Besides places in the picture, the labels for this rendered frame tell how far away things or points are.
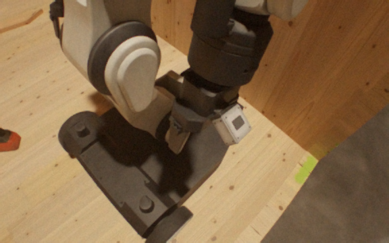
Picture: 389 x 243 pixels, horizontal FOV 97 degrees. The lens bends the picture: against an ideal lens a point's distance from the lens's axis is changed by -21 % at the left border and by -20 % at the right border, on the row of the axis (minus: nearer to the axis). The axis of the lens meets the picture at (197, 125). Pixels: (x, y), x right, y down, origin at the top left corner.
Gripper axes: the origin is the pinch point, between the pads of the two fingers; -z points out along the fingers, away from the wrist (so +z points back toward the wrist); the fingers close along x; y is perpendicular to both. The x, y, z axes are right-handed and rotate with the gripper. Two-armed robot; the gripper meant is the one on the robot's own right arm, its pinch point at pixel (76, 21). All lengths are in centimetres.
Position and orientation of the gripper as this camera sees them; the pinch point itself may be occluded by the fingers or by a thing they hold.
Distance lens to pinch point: 64.2
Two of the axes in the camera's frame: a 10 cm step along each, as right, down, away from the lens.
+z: 2.3, -6.5, -7.3
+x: -6.4, 4.6, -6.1
